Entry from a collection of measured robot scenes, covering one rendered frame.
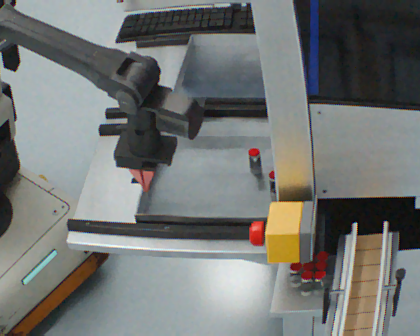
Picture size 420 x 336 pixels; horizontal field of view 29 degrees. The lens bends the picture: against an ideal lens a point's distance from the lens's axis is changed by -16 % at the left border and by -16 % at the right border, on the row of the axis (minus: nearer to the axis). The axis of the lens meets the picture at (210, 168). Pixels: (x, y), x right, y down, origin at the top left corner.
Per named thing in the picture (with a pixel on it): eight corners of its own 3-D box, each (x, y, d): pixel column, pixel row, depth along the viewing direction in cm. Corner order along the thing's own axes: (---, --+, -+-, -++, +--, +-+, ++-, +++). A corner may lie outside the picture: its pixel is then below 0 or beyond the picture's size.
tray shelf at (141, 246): (334, 45, 207) (333, 39, 206) (324, 257, 155) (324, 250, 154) (141, 44, 216) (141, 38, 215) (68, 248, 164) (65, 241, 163)
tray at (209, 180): (334, 137, 177) (333, 123, 174) (326, 230, 157) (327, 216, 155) (163, 136, 183) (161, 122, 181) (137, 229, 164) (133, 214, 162)
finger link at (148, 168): (156, 204, 162) (154, 162, 156) (118, 199, 163) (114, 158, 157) (164, 178, 167) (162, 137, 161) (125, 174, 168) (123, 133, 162)
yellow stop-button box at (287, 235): (315, 232, 146) (314, 200, 142) (310, 263, 141) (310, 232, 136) (270, 233, 148) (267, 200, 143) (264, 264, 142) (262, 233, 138)
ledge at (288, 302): (353, 263, 152) (353, 256, 151) (345, 313, 143) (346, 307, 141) (279, 267, 155) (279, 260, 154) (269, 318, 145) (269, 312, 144)
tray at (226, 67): (334, 49, 202) (332, 38, 200) (334, 113, 183) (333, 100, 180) (193, 45, 208) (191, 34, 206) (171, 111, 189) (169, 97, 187)
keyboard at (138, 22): (267, 10, 234) (266, 3, 233) (266, 33, 224) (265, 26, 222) (125, 19, 240) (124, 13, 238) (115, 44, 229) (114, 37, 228)
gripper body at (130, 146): (170, 169, 157) (169, 134, 152) (113, 163, 158) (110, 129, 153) (177, 144, 162) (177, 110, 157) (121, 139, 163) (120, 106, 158)
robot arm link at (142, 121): (137, 80, 154) (120, 98, 150) (172, 88, 152) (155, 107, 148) (137, 111, 159) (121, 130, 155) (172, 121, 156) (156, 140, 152)
